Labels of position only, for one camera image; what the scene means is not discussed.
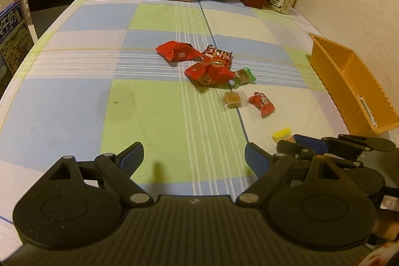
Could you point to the red snack packet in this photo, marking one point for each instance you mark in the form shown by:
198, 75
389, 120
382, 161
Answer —
177, 51

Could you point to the orange plastic tray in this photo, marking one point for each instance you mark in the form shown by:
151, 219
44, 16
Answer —
343, 72

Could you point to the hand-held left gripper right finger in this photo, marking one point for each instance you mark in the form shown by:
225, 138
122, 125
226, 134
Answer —
256, 157

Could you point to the blue milk carton box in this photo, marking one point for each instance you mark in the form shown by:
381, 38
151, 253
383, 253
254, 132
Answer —
14, 35

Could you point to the small red candy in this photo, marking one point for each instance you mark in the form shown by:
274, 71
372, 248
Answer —
261, 102

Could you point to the yellow snack packet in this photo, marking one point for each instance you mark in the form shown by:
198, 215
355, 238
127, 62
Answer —
282, 133

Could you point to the green candy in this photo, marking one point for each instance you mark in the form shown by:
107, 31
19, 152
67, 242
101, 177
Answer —
244, 76

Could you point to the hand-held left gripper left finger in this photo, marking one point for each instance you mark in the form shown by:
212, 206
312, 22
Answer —
132, 157

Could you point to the red striped candy packet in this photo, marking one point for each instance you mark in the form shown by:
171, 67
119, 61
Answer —
219, 53

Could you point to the large red snack pouch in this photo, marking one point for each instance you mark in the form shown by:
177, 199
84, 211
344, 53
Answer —
209, 72

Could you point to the checked tablecloth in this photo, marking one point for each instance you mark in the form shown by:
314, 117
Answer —
93, 91

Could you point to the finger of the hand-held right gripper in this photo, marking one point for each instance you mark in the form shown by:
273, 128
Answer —
311, 143
288, 147

